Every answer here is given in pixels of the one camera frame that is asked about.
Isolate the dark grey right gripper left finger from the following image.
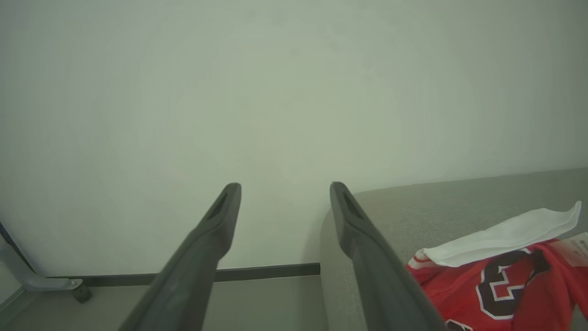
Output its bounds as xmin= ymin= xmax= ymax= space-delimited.
xmin=119 ymin=183 xmax=242 ymax=331

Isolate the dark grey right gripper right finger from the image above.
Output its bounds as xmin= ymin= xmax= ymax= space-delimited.
xmin=329 ymin=182 xmax=447 ymax=331

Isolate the red jersey with black number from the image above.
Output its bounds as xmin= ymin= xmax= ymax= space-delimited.
xmin=406 ymin=200 xmax=588 ymax=331

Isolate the grey fabric sofa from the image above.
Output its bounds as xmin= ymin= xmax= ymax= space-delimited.
xmin=320 ymin=167 xmax=588 ymax=331

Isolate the black baseboard strip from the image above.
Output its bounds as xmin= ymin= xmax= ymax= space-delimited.
xmin=46 ymin=263 xmax=321 ymax=288

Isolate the black caster wheel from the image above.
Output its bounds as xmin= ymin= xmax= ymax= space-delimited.
xmin=71 ymin=282 xmax=93 ymax=303

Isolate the grey metal frame leg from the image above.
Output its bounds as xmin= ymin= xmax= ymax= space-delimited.
xmin=0 ymin=221 xmax=84 ymax=293

